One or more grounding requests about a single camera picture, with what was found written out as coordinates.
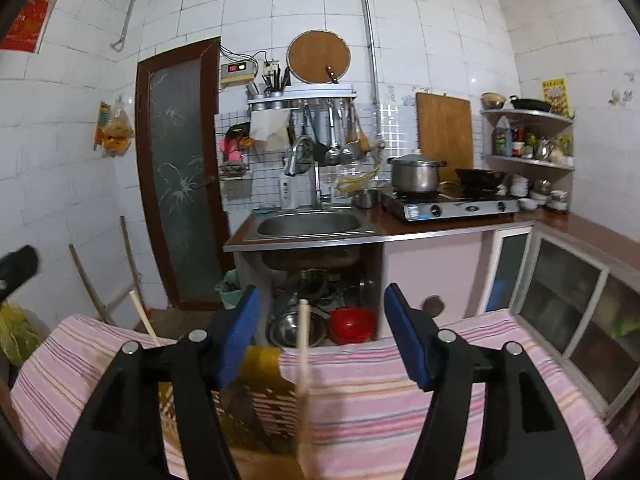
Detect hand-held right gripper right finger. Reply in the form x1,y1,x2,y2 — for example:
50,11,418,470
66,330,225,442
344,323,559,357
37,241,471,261
384,282,586,480

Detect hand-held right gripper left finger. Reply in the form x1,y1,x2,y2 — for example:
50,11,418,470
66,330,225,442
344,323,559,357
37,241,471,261
56,285,262,480

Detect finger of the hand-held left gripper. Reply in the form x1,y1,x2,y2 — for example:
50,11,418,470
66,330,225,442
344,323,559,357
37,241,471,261
0,245,40,306

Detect yellow perforated utensil holder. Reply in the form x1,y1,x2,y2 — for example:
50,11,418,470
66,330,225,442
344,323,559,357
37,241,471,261
159,346,307,480

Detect wooden chopstick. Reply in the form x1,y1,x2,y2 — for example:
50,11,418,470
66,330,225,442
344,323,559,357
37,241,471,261
296,299,315,480
129,290,162,348

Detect row of hanging kitchen utensils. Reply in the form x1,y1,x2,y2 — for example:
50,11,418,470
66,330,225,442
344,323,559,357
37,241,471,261
290,100,373,166

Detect cup of dark utensils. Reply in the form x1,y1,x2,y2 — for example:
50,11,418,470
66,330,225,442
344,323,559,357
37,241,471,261
260,65,291,98

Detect steel basin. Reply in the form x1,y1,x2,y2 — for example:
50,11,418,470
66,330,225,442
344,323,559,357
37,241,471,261
267,310,332,349

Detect green plastic bag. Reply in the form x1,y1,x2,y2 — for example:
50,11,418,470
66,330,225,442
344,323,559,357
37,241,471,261
215,269,247,311

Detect red plastic basin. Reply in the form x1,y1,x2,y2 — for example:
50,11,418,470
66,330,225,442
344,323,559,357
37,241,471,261
330,307,377,345

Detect yellow plastic bag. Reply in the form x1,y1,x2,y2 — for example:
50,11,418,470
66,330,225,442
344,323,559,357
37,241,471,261
0,302,43,368

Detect wooden stick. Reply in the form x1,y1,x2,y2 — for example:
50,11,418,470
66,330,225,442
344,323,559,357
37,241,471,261
120,216,149,311
68,243,111,325

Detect pink striped tablecloth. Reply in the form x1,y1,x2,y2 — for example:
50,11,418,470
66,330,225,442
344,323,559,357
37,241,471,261
10,310,618,480

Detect steel sink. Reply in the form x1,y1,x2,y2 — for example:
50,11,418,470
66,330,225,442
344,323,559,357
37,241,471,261
255,208,377,241

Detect steel gas stove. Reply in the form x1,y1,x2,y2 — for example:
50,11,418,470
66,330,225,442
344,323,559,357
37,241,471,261
381,190,521,223

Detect white soap bottle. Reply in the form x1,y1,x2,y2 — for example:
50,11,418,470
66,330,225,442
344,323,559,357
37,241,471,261
278,175,301,210

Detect steel pot with lid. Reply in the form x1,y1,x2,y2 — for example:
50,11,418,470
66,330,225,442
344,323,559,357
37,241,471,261
387,150,447,194

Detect hanging card packet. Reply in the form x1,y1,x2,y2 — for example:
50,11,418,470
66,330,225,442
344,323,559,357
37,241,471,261
93,101,112,151

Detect steel faucet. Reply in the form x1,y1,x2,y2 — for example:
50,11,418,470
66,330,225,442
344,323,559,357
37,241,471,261
285,135,332,211

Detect black wok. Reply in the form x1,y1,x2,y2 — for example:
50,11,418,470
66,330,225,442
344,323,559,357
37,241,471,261
454,167,508,196

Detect brown frosted glass door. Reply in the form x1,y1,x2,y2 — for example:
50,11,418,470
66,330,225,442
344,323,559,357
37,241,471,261
135,36,233,311

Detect stack of white bowls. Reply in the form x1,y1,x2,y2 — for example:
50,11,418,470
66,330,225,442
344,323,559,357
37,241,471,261
507,174,571,211

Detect red rubber gloves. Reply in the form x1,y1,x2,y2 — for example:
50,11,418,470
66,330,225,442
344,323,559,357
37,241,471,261
222,122,253,161

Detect hanging beige cloth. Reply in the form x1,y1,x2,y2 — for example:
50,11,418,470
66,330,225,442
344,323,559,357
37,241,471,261
249,109,291,151

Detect rectangular wooden cutting board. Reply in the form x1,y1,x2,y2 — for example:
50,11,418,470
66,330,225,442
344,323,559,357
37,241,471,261
416,91,474,183

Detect white plastic jug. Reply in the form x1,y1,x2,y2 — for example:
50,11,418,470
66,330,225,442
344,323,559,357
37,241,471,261
492,116,513,156

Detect row of bottles and jars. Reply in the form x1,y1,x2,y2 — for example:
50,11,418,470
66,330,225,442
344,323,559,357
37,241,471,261
511,122,575,166

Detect red printed box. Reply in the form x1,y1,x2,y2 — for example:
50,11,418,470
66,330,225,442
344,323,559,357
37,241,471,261
0,0,53,53

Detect grey corner shelf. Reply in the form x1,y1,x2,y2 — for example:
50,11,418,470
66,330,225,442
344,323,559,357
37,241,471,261
480,108,576,171

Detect controller box with red display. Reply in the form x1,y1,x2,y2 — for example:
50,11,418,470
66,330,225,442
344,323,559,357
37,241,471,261
221,58,258,86

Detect black pan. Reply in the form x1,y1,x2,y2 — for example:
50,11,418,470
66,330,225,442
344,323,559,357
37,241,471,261
509,95,552,112

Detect round wooden board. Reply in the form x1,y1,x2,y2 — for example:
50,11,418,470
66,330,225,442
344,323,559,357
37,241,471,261
286,30,352,85

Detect small wire basket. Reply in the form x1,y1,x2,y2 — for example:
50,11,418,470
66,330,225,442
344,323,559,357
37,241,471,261
218,160,252,181

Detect yellow hose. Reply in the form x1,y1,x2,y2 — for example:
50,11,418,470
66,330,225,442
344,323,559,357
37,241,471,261
336,162,383,193

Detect metal wall rack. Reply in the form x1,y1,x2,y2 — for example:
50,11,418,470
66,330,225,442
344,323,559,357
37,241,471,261
246,83,358,111

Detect grey wall pipe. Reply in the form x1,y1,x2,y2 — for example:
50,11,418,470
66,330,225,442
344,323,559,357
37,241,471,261
111,0,378,106

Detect yellow wall poster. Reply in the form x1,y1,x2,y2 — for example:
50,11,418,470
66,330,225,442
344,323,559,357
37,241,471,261
541,78,571,117

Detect decorative wall hooks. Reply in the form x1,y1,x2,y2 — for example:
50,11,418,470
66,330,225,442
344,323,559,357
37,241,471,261
607,72,636,108

